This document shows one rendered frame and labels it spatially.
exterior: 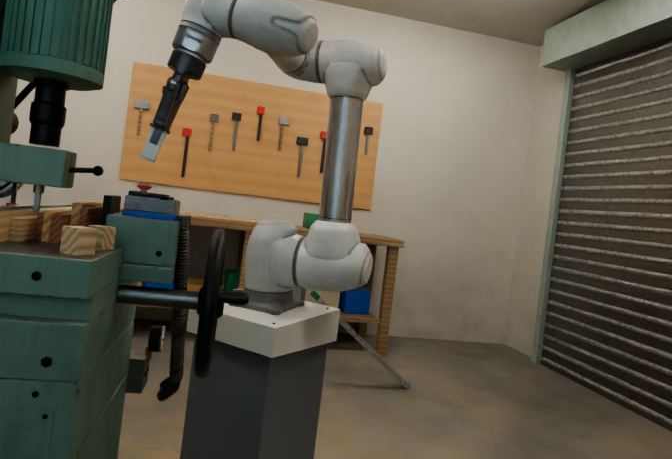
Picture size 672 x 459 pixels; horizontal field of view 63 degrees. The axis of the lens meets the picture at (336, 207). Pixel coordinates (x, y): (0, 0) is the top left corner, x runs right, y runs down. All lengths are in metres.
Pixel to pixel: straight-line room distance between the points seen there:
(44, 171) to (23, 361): 0.35
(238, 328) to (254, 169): 2.92
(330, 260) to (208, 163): 2.91
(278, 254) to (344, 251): 0.20
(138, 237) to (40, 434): 0.37
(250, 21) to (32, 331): 0.68
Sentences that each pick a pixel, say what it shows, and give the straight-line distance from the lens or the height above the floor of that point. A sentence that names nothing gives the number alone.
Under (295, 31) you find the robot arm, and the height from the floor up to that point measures 1.36.
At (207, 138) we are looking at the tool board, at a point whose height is 1.45.
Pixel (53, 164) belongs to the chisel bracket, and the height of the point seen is 1.04.
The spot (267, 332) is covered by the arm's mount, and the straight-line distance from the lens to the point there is 1.55.
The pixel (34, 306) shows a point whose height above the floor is 0.82.
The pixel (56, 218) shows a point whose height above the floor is 0.95.
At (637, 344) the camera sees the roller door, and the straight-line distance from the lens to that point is 3.97.
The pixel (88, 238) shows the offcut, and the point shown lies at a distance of 0.97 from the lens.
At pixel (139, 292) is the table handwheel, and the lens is 1.12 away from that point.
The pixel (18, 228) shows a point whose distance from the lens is 1.09.
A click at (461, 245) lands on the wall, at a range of 4.95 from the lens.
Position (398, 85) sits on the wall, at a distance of 4.79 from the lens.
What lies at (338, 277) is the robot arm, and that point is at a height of 0.83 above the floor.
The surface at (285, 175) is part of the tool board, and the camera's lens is 4.46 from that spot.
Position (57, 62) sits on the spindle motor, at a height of 1.22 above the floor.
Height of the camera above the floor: 1.02
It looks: level
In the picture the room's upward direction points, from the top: 7 degrees clockwise
